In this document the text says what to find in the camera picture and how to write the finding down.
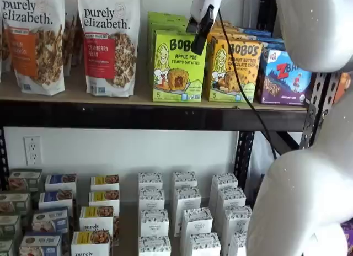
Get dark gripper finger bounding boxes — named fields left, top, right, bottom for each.
left=191, top=32, right=208, bottom=55
left=186, top=17, right=200, bottom=33

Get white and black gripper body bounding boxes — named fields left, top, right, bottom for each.
left=191, top=0, right=224, bottom=36

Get green Bobo's apple pie box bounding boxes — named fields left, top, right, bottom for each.
left=150, top=24, right=192, bottom=98
left=148, top=18, right=191, bottom=88
left=152, top=29, right=207, bottom=103
left=147, top=11, right=189, bottom=83

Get blue Zbar box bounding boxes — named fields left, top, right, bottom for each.
left=256, top=47, right=314, bottom=105
left=238, top=26, right=273, bottom=38
left=260, top=42, right=287, bottom=51
left=255, top=36, right=285, bottom=45

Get black metal shelf rack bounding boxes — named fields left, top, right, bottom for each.
left=0, top=0, right=341, bottom=190

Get white floral printed box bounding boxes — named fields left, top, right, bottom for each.
left=137, top=172, right=164, bottom=191
left=173, top=186, right=202, bottom=237
left=188, top=232, right=222, bottom=256
left=137, top=235, right=172, bottom=256
left=211, top=172, right=239, bottom=210
left=138, top=188, right=165, bottom=212
left=140, top=209, right=170, bottom=238
left=172, top=171, right=198, bottom=189
left=228, top=230, right=250, bottom=256
left=222, top=205, right=253, bottom=236
left=216, top=186, right=247, bottom=212
left=180, top=207, right=213, bottom=237

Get large orange snack box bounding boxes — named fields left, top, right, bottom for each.
left=332, top=72, right=351, bottom=105

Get yellow and white granola box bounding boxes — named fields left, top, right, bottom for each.
left=79, top=205, right=120, bottom=233
left=90, top=174, right=120, bottom=192
left=71, top=230, right=113, bottom=256
left=88, top=189, right=120, bottom=209

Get blue and white food box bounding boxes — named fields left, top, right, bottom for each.
left=44, top=173, right=77, bottom=195
left=38, top=189, right=74, bottom=210
left=31, top=207, right=69, bottom=234
left=18, top=231, right=63, bottom=256

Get green trimmed food box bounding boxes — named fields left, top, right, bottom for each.
left=0, top=214, right=22, bottom=239
left=0, top=238, right=15, bottom=256
left=8, top=168, right=43, bottom=193
left=0, top=191, right=32, bottom=216

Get purple snack box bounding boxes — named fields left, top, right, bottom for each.
left=340, top=219, right=353, bottom=256

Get red label granola bag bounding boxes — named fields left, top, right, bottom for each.
left=77, top=0, right=141, bottom=98

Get white granola bag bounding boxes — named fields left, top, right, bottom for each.
left=62, top=13, right=84, bottom=68

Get white plastic sheet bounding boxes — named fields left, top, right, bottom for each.
left=252, top=131, right=302, bottom=181

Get orange label granola bag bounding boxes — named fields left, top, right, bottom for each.
left=0, top=0, right=66, bottom=96

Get long black cable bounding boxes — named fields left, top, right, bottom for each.
left=218, top=13, right=277, bottom=160

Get white wall outlet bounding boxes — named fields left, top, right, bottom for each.
left=23, top=136, right=42, bottom=166

